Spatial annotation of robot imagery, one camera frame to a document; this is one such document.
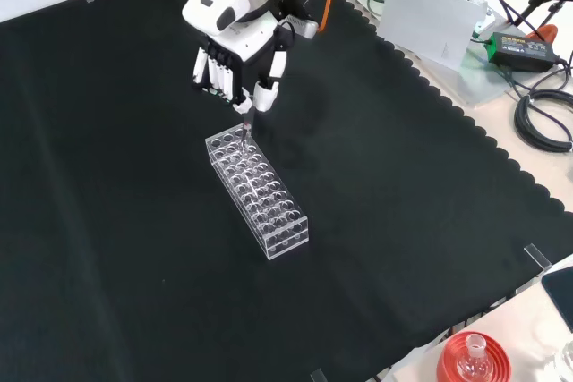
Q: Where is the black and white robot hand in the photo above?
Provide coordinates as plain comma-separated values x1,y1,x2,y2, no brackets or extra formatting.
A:
181,0,296,115

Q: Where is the clear glass test tube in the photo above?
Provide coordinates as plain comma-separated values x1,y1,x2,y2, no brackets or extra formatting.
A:
239,104,257,155

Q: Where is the clear plastic test tube rack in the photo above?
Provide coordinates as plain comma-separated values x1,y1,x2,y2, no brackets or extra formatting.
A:
204,128,311,261

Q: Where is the black bench cloth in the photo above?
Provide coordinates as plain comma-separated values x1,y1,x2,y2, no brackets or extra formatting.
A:
0,0,573,382

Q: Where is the pale board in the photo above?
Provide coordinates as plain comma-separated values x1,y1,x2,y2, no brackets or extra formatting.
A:
379,0,488,72

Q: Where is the black power adapter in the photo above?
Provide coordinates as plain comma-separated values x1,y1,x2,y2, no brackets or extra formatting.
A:
486,31,566,73

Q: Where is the clear round-bottom flask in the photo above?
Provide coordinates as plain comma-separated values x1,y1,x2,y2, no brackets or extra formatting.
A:
457,332,493,382

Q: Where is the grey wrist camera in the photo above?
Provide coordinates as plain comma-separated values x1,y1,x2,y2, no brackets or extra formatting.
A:
282,13,320,39

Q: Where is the grey metal base plate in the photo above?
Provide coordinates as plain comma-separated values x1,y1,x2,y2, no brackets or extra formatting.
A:
342,0,529,108

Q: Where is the coiled black cable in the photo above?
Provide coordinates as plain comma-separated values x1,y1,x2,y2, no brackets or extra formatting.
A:
513,89,573,154

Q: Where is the red ring stand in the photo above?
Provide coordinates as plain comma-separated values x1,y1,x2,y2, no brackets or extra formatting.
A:
436,331,512,382

